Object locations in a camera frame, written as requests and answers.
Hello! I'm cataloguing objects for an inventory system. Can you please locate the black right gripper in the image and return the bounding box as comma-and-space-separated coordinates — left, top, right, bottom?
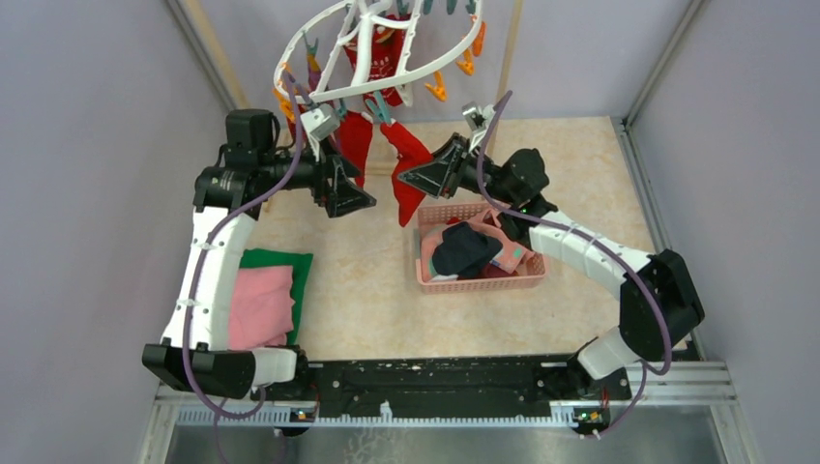
396, 133, 516, 206

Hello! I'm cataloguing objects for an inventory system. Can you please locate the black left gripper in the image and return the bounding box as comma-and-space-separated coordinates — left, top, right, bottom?
258, 131, 375, 216

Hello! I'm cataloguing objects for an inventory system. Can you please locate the red santa sock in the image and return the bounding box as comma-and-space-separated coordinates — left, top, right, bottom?
379, 122, 432, 227
338, 111, 373, 188

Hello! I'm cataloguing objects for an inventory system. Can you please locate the pink plastic basket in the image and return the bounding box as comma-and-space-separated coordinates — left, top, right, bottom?
413, 202, 549, 294

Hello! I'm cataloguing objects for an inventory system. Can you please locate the teal clothespin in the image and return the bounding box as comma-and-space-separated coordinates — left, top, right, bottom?
365, 91, 395, 125

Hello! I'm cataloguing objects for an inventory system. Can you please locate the orange clothespin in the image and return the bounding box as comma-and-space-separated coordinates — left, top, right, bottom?
425, 71, 448, 102
455, 47, 476, 76

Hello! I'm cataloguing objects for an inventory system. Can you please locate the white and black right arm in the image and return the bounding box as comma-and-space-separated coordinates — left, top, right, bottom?
397, 134, 705, 398

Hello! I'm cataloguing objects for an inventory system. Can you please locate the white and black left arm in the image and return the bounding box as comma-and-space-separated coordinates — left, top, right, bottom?
141, 103, 376, 400

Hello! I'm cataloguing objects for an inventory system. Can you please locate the green cloth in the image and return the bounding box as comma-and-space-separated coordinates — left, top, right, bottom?
240, 248, 313, 345

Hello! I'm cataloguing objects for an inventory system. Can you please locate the pink cloth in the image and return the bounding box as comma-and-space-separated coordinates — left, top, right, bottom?
228, 266, 295, 351

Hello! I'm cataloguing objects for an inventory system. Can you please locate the red patterned sock pair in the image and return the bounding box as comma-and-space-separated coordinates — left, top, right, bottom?
344, 14, 411, 106

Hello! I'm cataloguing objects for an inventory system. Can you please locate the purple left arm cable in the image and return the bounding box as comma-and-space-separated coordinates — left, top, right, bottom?
181, 70, 308, 464

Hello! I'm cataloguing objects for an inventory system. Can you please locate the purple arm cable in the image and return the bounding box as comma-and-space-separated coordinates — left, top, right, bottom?
181, 70, 308, 464
475, 89, 674, 441

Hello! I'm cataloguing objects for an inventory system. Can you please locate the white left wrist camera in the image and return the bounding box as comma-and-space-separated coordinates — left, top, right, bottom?
299, 103, 341, 161

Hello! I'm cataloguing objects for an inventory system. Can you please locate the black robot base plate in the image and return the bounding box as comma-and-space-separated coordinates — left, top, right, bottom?
265, 354, 632, 401

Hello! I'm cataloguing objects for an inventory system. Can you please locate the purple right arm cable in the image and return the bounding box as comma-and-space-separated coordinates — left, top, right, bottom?
475, 89, 674, 441

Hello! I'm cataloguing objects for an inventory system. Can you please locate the wooden drying rack frame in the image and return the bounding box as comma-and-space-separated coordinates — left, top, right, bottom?
174, 0, 525, 177

